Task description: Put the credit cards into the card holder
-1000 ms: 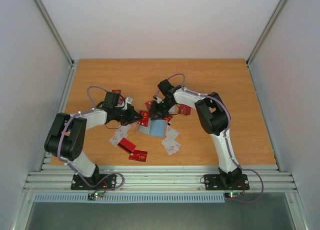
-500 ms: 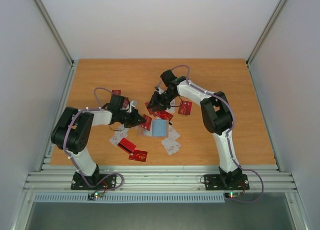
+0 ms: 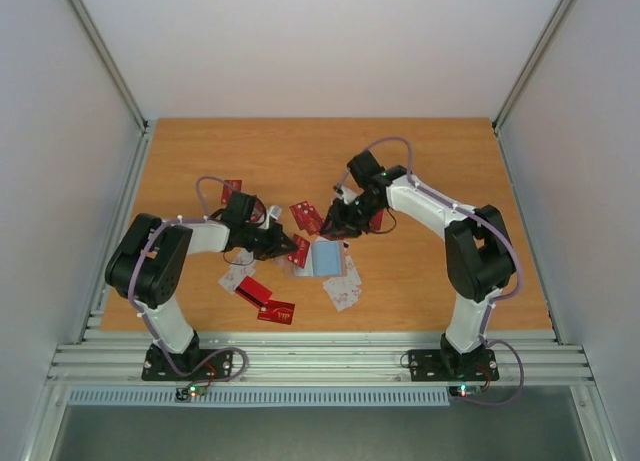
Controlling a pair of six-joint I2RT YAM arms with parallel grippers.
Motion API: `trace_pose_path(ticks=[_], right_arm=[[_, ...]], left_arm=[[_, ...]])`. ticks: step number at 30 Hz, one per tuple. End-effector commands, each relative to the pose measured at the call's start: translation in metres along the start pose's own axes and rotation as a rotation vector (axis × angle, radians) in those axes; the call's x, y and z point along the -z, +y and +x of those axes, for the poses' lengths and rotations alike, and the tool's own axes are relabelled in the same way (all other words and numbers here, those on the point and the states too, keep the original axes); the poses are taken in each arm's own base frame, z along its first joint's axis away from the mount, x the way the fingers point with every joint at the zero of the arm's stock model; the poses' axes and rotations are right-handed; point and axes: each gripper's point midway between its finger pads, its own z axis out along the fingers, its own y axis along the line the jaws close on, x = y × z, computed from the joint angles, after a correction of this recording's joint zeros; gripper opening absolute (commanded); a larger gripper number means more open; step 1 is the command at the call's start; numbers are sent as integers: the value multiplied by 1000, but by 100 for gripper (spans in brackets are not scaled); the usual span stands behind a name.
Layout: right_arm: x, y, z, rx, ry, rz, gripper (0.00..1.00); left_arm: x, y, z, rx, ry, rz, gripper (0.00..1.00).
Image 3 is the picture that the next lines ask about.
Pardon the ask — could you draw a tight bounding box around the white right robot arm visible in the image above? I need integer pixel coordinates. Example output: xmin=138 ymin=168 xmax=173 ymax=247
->
xmin=320 ymin=166 xmax=520 ymax=378

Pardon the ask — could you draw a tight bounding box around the red VIP card left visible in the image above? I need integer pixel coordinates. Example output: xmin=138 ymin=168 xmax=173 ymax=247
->
xmin=220 ymin=180 xmax=242 ymax=205

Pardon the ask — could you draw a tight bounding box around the red VIP card inserted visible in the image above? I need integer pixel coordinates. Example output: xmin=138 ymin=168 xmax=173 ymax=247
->
xmin=287 ymin=234 xmax=310 ymax=269

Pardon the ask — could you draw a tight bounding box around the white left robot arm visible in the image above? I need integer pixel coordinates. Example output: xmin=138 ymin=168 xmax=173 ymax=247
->
xmin=104 ymin=211 xmax=297 ymax=379

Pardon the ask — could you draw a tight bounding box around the white card under arm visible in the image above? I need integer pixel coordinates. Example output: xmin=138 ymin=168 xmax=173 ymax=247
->
xmin=219 ymin=250 xmax=257 ymax=294

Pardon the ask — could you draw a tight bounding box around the red VIP card pair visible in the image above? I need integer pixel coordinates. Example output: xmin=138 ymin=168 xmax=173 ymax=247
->
xmin=257 ymin=300 xmax=295 ymax=325

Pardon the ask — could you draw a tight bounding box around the red VIP card right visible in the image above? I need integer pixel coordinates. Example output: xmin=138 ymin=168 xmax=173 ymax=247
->
xmin=289 ymin=201 xmax=324 ymax=235

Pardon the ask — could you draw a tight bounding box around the white card pile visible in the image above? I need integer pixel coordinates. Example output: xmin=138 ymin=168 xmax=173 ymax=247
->
xmin=323 ymin=256 xmax=362 ymax=311

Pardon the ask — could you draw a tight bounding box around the pink leather card holder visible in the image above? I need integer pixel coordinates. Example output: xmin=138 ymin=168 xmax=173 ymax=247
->
xmin=293 ymin=237 xmax=348 ymax=278

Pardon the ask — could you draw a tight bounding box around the red VIP card far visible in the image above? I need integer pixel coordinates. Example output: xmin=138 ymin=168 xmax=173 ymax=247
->
xmin=369 ymin=209 xmax=385 ymax=232

